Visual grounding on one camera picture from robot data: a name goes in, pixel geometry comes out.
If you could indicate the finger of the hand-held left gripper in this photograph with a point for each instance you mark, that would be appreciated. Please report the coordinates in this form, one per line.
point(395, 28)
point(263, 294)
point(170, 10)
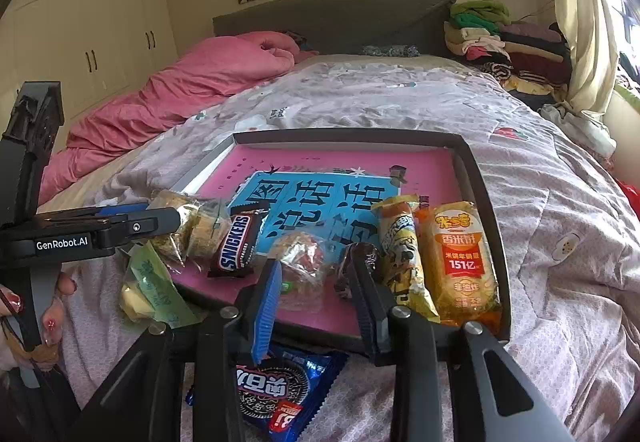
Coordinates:
point(145, 224)
point(117, 210)

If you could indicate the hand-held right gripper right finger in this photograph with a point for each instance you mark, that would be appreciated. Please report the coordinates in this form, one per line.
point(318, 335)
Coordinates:
point(370, 309)

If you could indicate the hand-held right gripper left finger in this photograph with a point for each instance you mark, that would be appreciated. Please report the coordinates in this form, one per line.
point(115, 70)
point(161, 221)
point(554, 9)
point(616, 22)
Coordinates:
point(265, 312)

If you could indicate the clear flaky pastry packet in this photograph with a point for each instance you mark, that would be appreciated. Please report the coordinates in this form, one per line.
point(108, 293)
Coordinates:
point(200, 232)

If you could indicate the small dark candy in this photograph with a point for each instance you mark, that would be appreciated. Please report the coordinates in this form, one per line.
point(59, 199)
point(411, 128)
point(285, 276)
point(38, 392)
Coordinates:
point(365, 253)

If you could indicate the clear snack packet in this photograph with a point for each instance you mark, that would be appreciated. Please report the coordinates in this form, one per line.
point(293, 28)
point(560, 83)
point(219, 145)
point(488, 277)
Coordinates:
point(305, 267)

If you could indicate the green label clear cake packet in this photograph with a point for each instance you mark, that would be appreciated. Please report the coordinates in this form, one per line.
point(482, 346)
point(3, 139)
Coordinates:
point(150, 292)

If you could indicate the yellow wafer packet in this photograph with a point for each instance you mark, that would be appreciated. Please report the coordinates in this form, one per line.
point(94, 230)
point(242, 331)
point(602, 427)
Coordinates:
point(400, 247)

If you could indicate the brown chocolate bar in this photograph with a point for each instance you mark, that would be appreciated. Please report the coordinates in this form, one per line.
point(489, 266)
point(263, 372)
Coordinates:
point(239, 242)

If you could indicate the dark blue sandwich cookie packet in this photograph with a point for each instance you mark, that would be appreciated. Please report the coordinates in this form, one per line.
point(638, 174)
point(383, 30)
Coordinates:
point(290, 392)

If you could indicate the orange rice cracker packet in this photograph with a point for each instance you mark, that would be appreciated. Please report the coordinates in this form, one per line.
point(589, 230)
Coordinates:
point(460, 267)

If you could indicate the dark grey shallow box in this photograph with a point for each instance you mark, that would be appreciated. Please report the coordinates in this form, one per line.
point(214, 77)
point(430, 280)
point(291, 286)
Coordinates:
point(482, 202)

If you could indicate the person's left hand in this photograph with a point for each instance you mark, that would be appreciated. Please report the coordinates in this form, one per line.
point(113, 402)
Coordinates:
point(66, 283)

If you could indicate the pink duvet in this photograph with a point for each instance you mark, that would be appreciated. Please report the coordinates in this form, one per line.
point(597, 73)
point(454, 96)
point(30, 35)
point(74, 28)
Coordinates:
point(175, 92)

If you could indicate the pink book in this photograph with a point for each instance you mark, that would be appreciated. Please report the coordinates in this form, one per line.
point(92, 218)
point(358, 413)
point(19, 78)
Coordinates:
point(320, 162)

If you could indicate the cream wardrobe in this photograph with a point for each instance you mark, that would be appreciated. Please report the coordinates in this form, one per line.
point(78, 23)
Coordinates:
point(100, 22)

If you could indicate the floral mauve quilt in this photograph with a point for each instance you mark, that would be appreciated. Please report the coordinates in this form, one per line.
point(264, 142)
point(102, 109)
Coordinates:
point(550, 222)

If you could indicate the dark patterned pillow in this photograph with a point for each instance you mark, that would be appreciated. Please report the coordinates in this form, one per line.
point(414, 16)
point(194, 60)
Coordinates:
point(390, 50)

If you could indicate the white crumpled cloth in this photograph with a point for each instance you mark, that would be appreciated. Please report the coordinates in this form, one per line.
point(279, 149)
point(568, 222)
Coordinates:
point(580, 127)

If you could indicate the red plastic bag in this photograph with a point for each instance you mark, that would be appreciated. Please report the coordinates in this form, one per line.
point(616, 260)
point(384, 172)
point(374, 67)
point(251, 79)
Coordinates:
point(631, 194)

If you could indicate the dark grey headboard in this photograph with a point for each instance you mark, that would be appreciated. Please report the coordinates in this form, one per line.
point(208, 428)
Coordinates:
point(350, 17)

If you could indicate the pile of folded clothes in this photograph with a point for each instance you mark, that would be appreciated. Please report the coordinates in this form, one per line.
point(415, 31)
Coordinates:
point(525, 52)

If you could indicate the green windowsill mat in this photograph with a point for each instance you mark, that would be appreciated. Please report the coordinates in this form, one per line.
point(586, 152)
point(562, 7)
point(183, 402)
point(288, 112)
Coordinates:
point(627, 95)

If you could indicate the clothes on windowsill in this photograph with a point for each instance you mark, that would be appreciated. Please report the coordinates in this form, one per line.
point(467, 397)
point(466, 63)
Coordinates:
point(630, 72)

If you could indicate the cream curtain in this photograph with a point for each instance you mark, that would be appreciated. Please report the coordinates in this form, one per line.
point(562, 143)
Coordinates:
point(585, 22)

